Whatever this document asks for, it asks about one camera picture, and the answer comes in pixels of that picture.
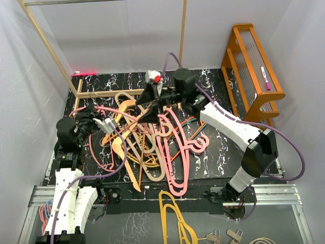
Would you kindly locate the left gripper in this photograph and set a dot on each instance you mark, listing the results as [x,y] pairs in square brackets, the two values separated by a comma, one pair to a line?
[99,123]

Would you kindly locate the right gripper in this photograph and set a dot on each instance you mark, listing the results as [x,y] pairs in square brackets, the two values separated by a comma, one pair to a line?
[148,94]

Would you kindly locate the pink curved wire hanger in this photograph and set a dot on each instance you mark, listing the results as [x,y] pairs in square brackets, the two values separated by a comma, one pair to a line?
[102,153]

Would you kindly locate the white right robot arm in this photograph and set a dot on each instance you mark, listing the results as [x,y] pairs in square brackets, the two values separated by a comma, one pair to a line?
[259,146]

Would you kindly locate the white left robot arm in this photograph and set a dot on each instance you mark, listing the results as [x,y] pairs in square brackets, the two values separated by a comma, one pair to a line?
[75,193]

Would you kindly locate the orange plastic curved hanger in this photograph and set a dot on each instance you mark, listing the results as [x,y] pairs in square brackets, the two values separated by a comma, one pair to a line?
[141,144]

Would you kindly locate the beige flat plastic hanger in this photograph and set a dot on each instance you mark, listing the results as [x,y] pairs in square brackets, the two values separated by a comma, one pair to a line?
[154,175]

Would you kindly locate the pink flat plastic hanger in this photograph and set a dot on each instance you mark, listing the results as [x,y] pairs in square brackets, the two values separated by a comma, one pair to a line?
[177,172]

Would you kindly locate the pink tape strip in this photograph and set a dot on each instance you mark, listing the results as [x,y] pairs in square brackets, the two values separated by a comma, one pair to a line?
[83,74]

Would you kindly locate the orange wooden shelf rack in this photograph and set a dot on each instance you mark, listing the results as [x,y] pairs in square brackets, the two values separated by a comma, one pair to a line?
[241,68]

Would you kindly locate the pink white marker pen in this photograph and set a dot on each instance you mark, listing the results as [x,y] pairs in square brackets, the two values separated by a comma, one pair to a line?
[265,79]

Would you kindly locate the yellow plastic hanger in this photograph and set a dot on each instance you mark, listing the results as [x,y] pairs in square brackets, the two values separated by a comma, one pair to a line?
[173,222]

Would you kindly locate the beige clip left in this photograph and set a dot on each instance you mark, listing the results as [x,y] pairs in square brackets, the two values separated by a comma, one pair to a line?
[214,237]

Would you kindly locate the beige clip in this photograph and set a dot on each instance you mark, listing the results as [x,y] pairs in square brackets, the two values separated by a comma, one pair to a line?
[214,237]
[236,237]

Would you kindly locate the beige clip right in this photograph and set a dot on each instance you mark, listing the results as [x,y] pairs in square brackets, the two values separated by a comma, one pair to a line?
[236,237]

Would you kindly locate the cream hanger bottom edge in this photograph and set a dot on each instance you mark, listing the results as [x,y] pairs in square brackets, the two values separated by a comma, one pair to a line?
[262,240]

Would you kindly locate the wooden garment rack frame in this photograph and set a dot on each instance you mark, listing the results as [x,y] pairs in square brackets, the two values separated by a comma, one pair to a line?
[111,30]

